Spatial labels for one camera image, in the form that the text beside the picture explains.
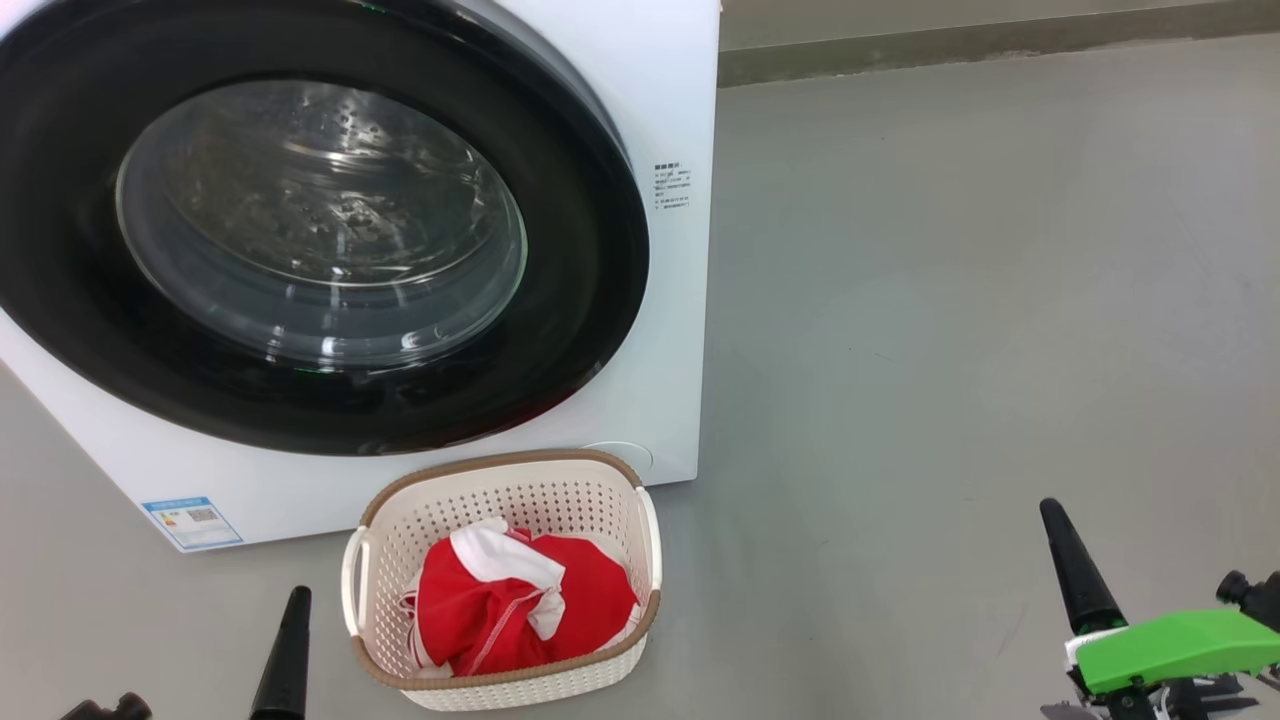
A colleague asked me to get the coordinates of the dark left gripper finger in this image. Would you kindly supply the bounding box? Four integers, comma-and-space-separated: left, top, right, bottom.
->
248, 586, 313, 720

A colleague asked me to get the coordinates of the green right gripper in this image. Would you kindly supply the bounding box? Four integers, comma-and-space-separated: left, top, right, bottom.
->
1039, 498, 1280, 720

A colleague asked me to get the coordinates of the red and white garment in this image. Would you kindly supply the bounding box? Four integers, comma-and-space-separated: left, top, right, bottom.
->
400, 517, 641, 679

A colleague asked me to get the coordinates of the black round glass washer door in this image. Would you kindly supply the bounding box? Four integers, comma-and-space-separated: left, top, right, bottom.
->
0, 0, 651, 457

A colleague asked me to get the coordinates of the cream perforated laundry basket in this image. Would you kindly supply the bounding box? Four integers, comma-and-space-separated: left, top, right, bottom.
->
340, 449, 663, 712

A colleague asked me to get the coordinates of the white front-load washing machine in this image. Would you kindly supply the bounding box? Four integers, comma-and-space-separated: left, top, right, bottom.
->
0, 0, 721, 553

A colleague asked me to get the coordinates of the blue energy label sticker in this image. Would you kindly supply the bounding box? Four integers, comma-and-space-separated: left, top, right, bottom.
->
142, 496, 244, 552

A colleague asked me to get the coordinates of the round white filter cover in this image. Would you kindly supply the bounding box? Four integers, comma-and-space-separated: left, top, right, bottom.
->
580, 441, 654, 487

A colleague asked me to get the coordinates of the brown skirting strip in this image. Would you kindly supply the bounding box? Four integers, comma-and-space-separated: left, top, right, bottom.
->
718, 5, 1280, 88

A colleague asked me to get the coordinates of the black printed text label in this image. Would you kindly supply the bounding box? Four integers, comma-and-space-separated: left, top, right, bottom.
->
653, 162, 693, 211

